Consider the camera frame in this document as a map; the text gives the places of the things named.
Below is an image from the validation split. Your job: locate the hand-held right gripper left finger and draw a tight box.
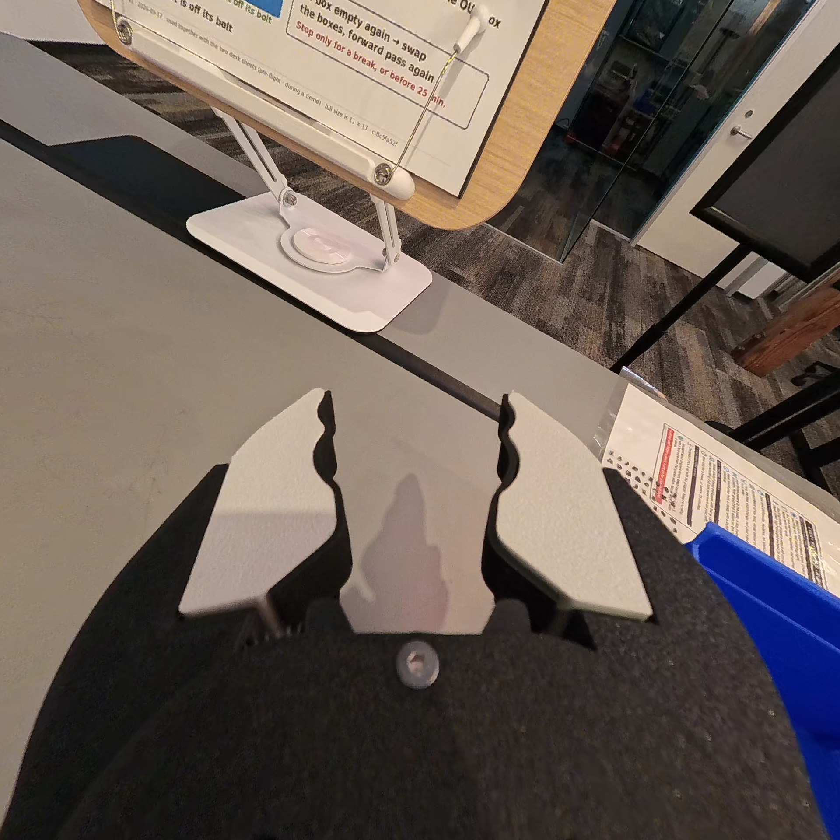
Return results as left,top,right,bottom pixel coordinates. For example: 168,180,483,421
177,387,355,639

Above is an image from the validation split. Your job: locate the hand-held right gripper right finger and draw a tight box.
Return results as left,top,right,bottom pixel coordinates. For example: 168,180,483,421
481,390,656,637

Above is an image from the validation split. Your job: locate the blue plastic bin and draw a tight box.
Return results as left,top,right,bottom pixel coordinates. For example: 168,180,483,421
681,521,840,840

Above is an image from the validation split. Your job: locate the laminated instruction sheet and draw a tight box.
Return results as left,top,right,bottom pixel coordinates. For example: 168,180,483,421
600,381,840,592

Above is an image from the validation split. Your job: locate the wood and white document stand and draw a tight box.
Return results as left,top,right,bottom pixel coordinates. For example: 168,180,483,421
75,0,618,336

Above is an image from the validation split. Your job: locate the black framed display easel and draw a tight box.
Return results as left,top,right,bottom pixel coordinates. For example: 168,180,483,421
609,85,840,490

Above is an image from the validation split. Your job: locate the printed instruction poster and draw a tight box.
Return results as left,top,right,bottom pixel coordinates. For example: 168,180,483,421
92,0,549,198

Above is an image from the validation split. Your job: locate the glass office door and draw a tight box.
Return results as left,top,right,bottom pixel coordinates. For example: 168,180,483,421
561,0,742,263

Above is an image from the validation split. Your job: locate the brown wooden post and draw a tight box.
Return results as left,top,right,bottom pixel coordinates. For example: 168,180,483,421
730,270,840,378

